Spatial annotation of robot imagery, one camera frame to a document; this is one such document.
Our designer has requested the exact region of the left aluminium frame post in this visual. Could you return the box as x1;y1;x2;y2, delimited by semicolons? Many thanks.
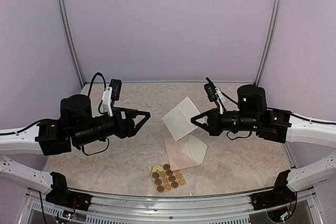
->
57;0;86;88

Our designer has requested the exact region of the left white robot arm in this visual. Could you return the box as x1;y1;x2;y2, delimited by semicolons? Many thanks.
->
1;94;151;206

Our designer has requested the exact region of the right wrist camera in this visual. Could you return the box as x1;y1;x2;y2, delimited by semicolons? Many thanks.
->
204;77;217;102

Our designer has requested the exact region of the brown seal sticker sheet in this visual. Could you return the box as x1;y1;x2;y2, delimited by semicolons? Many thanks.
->
149;163;187;193

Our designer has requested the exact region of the black left camera cable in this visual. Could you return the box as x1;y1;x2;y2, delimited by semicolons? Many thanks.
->
86;71;108;114

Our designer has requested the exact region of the aluminium frame post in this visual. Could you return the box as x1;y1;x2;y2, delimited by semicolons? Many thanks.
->
57;0;86;88
254;0;281;86

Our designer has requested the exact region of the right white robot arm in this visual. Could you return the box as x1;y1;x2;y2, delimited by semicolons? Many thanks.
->
191;82;335;205

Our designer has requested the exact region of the front aluminium rail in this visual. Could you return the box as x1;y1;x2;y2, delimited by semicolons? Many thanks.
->
18;189;271;223

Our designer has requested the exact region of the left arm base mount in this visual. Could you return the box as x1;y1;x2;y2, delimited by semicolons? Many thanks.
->
46;189;92;211

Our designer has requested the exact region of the pink envelope with cream flap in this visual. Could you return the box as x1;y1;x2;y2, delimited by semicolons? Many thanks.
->
164;135;208;170

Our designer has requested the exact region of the right aluminium frame post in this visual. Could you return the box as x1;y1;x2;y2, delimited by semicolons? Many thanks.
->
254;0;281;86

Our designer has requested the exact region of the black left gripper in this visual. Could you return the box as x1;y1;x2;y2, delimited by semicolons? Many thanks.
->
73;106;151;147

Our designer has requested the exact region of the cream letter with ornate border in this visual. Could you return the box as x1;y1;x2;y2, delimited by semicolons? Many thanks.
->
162;97;199;142

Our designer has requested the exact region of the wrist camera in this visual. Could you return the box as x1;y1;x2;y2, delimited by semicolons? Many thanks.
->
109;79;122;101
204;77;217;102

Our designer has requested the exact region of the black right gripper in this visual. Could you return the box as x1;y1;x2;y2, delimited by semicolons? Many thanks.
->
191;106;260;136

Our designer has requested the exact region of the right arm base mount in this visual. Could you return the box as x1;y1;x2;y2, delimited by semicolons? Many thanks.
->
251;190;297;211

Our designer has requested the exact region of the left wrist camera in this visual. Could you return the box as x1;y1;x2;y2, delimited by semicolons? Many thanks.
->
109;79;122;101

